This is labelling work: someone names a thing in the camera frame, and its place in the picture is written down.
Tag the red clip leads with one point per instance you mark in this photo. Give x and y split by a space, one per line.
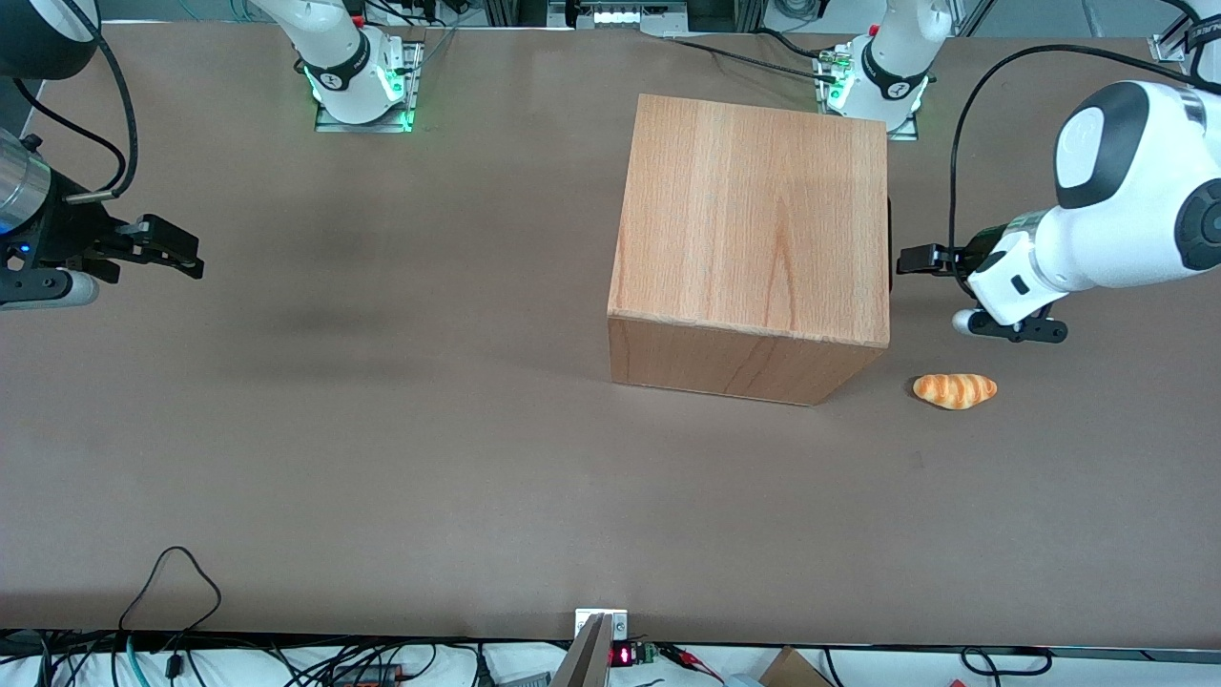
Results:
692 658

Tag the striped toy bread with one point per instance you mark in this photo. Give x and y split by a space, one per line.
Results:
954 390

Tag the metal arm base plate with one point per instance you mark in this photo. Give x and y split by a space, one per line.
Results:
906 132
415 91

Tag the aluminium profile bar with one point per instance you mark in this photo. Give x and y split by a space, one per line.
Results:
1166 46

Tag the brown cardboard piece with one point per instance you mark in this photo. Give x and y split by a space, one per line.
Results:
792 670

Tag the white power strip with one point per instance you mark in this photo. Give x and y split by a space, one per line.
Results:
630 13

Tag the tan wooden beam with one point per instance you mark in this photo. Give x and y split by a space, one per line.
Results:
584 658

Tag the small metal bracket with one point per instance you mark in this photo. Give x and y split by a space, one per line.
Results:
618 622

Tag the red digit display module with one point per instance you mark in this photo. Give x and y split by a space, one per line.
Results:
625 655

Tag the orange black device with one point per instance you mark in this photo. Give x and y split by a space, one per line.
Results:
367 675

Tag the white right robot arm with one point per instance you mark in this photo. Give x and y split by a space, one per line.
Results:
348 86

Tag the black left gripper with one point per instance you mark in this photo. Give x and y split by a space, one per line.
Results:
979 249

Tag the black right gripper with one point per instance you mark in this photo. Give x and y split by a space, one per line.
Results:
59 233

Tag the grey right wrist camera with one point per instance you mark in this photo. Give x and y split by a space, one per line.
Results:
57 289

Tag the wooden drawer cabinet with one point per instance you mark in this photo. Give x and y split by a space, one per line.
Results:
754 219

